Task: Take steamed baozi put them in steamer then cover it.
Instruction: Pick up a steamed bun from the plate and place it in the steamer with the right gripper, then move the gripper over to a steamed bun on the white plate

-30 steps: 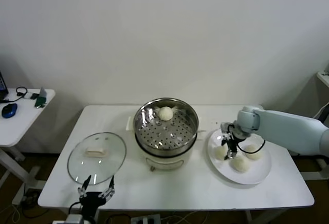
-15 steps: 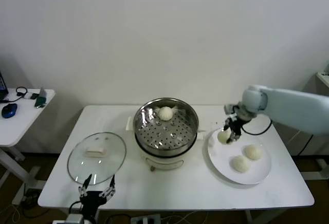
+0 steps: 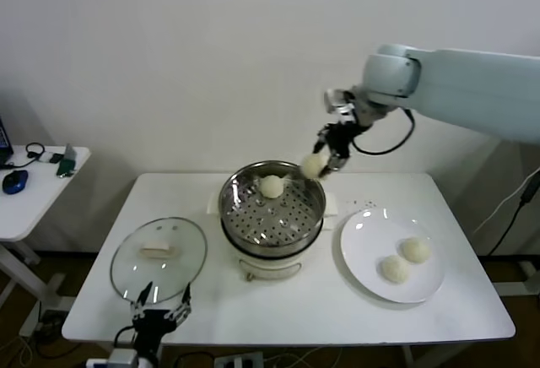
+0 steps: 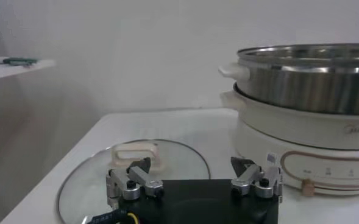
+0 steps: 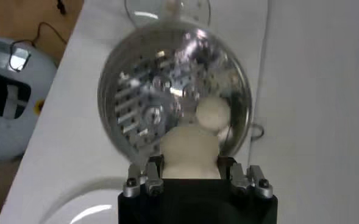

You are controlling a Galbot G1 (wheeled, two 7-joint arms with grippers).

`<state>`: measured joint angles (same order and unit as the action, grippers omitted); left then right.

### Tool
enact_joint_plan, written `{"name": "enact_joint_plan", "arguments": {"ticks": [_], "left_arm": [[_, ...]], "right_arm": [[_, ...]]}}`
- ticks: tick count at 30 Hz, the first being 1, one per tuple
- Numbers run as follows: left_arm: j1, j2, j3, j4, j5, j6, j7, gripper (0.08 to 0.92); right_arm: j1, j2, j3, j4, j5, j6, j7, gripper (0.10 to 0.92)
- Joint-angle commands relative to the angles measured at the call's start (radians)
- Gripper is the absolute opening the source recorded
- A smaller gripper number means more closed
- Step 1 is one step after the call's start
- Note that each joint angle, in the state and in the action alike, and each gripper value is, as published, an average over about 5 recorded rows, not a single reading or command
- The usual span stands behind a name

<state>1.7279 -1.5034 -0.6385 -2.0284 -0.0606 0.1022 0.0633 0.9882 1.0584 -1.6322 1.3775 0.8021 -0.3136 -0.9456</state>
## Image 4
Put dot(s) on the white side table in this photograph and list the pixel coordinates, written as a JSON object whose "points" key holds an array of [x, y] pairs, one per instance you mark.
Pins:
{"points": [[17, 69]]}

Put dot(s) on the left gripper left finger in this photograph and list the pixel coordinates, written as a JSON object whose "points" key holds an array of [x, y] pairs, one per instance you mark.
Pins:
{"points": [[142, 179]]}

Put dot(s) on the green tool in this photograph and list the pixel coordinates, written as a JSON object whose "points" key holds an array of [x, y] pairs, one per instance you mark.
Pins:
{"points": [[20, 61]]}

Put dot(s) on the cream electric cooker base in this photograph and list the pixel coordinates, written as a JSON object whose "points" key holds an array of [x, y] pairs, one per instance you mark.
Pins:
{"points": [[273, 131]]}

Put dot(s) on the stainless steel steamer basket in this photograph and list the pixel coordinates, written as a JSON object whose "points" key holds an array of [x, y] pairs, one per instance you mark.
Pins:
{"points": [[289, 88]]}

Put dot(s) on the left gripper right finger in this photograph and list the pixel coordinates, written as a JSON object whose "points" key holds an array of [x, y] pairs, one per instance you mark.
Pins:
{"points": [[249, 175]]}

